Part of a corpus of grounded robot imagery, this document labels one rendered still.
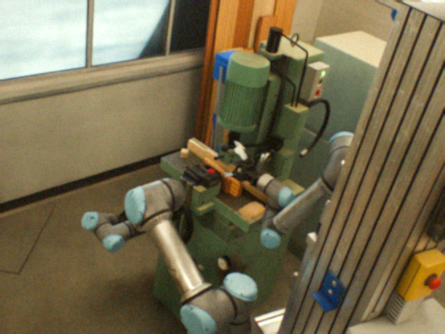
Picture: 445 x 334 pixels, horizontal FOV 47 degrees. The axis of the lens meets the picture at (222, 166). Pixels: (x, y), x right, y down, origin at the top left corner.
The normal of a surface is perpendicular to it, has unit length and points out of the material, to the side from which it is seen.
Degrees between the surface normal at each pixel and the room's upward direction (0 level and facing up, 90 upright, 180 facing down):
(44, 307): 0
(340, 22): 90
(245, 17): 87
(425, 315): 0
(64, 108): 90
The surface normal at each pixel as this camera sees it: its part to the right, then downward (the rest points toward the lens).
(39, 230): 0.17, -0.83
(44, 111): 0.66, 0.50
